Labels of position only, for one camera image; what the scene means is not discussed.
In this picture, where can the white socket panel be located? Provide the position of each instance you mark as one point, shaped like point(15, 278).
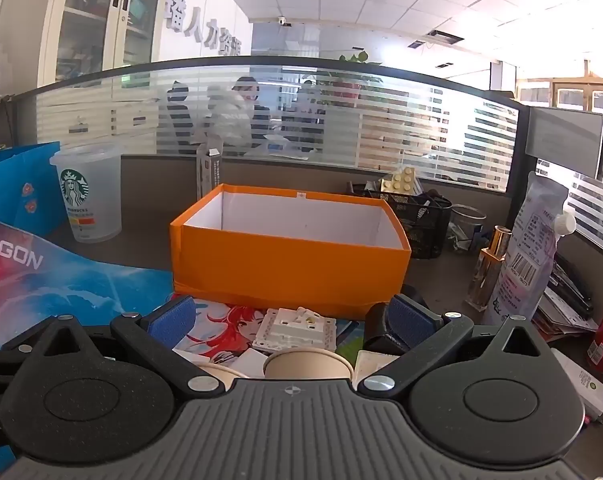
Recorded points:
point(376, 362)

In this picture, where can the white socket module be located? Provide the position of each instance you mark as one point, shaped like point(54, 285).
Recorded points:
point(296, 330)

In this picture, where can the wall lettering sign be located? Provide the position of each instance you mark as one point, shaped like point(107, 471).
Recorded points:
point(201, 25)

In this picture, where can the small white box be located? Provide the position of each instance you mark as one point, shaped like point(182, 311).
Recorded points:
point(586, 390)

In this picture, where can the blue paper bag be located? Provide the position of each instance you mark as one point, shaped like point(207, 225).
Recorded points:
point(11, 180)

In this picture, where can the grey computer monitor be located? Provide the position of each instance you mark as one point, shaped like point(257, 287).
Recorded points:
point(561, 140)

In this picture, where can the printed desk mat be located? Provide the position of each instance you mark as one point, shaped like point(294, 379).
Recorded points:
point(81, 280)

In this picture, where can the small grey carton box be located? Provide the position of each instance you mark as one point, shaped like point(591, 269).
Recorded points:
point(206, 170)

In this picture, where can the beige glass door cabinet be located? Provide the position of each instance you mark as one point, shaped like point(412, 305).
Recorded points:
point(106, 10)

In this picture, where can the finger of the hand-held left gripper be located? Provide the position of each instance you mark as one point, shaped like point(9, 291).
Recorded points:
point(1, 362)

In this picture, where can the white spout pouch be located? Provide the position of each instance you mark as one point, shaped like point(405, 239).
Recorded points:
point(531, 240)

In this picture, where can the striped frosted glass partition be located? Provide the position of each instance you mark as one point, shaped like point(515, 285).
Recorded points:
point(596, 200)
point(431, 125)

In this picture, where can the small white plastic cover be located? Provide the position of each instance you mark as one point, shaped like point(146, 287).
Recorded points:
point(251, 361)

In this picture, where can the black mesh basket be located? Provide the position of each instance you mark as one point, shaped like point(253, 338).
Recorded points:
point(426, 230)

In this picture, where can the ceiling air vent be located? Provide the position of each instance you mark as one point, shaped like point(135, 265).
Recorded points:
point(439, 37)

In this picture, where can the frosted plastic cup green logo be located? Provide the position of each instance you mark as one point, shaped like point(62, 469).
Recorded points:
point(101, 200)

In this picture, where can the gold perfume bottle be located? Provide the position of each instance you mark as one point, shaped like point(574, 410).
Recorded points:
point(489, 270)

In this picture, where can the stack of booklets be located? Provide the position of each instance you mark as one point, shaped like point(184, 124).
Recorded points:
point(566, 305)

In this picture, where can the brown paper cup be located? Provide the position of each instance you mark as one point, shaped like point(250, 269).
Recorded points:
point(306, 365)

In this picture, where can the white ceiling security camera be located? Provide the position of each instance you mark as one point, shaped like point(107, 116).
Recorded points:
point(282, 21)

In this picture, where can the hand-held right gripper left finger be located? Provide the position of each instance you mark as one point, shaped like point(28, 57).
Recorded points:
point(174, 320)

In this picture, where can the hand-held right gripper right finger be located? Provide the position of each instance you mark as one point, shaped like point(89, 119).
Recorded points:
point(411, 320)

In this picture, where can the orange cardboard box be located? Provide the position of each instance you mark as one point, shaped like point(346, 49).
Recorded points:
point(281, 270)

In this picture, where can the green potted plant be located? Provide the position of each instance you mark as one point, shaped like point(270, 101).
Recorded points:
point(354, 57)

